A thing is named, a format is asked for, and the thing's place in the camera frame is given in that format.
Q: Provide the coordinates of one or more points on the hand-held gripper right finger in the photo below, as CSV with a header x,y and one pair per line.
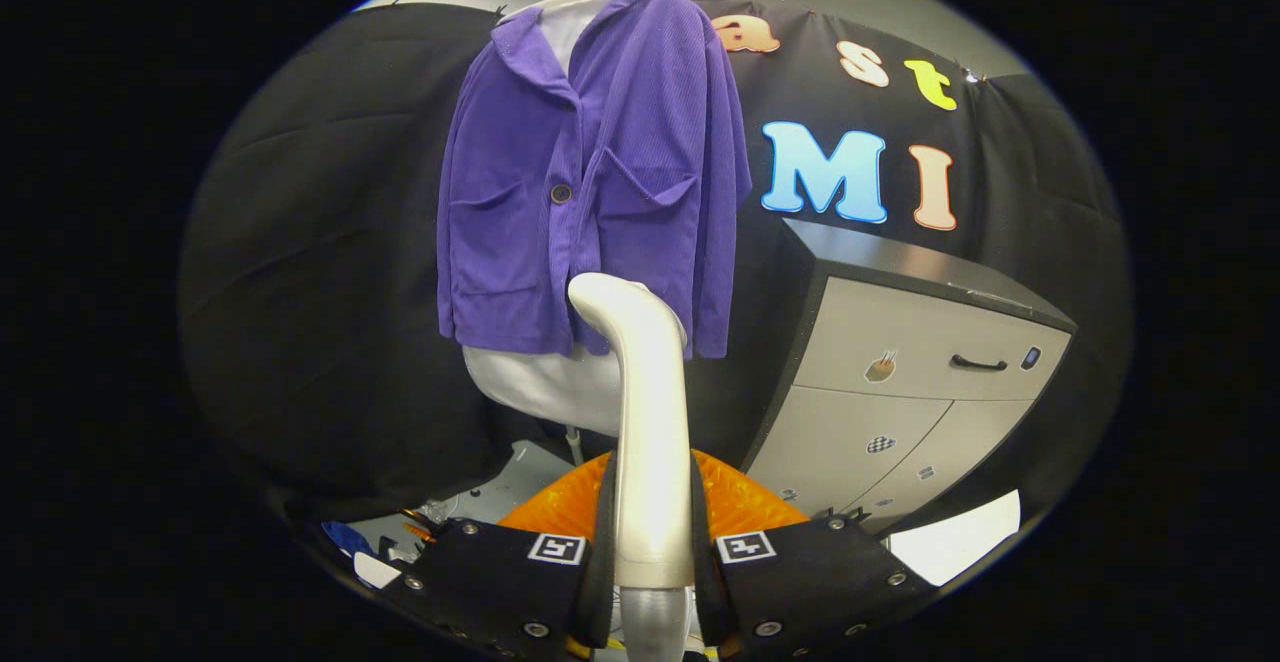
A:
x,y
800,582

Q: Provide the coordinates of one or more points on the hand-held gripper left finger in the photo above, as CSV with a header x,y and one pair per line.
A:
x,y
490,582

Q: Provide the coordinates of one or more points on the small white object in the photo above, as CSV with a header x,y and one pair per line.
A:
x,y
375,570

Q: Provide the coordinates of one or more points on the small blue object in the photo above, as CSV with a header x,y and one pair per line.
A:
x,y
348,537

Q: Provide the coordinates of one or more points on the white box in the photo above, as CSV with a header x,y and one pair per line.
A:
x,y
955,542

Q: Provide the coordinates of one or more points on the white mannequin torso form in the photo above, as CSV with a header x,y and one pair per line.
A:
x,y
540,387

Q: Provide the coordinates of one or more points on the grey cabinet with dark top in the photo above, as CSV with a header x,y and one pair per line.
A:
x,y
890,342

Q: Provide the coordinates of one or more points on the plain black side cloth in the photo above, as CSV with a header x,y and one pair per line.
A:
x,y
1060,222
320,242

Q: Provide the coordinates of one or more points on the black backdrop cloth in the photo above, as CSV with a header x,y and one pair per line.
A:
x,y
850,92

